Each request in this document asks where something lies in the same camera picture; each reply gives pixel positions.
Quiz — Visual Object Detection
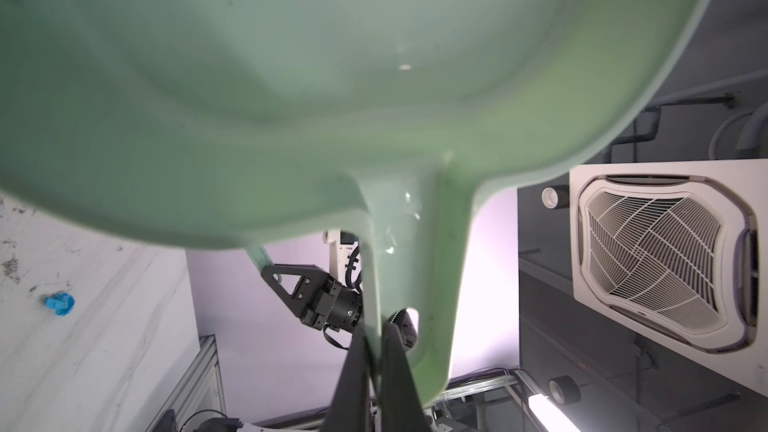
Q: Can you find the ceiling air conditioner cassette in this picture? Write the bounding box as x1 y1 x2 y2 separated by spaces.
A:
569 159 767 394

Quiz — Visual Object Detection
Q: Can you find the blue scrap near brush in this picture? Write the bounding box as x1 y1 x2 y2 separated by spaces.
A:
43 292 76 316

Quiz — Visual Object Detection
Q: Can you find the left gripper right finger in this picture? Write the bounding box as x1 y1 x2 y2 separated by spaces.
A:
379 324 430 432

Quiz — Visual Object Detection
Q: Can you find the ceiling light fixture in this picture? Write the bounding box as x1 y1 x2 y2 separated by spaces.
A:
528 393 580 432

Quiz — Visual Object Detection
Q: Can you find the green plastic dustpan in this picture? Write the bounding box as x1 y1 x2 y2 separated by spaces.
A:
1 0 710 402

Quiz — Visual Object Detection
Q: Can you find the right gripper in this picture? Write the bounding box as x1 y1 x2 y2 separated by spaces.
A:
260 264 363 333

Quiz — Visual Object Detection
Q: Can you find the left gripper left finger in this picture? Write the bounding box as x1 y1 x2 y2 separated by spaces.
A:
320 326 371 432

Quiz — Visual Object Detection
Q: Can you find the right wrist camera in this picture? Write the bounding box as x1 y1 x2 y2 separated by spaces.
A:
323 229 358 283

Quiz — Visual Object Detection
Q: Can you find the green hand brush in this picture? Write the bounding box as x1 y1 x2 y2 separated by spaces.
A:
245 246 273 272

